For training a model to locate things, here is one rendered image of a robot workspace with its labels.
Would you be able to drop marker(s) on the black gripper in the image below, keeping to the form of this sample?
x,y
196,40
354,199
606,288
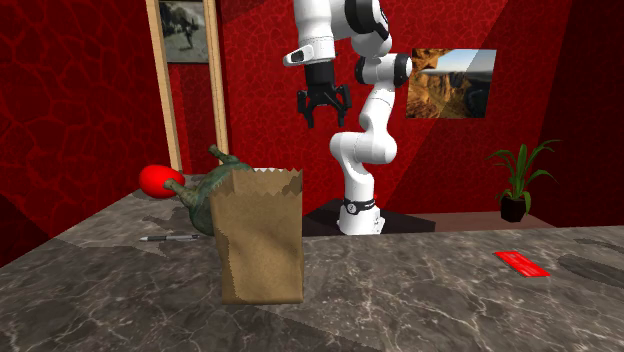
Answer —
x,y
320,81

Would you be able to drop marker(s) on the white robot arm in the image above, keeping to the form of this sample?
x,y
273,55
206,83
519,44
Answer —
x,y
363,146

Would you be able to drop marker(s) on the dark robot stand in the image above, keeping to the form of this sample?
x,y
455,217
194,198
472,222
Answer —
x,y
414,223

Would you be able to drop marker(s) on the brown paper bag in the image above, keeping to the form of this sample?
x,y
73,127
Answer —
x,y
261,244

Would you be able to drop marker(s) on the green bronze animal figure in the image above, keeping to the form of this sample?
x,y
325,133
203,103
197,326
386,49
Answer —
x,y
204,200

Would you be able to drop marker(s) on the red egg-shaped ball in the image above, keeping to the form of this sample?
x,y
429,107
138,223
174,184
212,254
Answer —
x,y
156,181

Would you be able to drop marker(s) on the grey and black pen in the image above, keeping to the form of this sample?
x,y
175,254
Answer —
x,y
170,238

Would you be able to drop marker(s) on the potted green plant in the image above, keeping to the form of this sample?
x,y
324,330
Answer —
x,y
519,180

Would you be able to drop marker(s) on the flat red card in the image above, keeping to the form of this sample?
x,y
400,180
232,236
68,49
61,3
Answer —
x,y
521,264

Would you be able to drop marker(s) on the desert canyon wall picture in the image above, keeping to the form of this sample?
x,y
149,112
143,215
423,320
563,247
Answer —
x,y
448,85

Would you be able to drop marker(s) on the wooden door frame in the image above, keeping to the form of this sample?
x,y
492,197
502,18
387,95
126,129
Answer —
x,y
166,97

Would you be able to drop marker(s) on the grey wall picture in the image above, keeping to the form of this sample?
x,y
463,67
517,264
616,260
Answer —
x,y
184,30

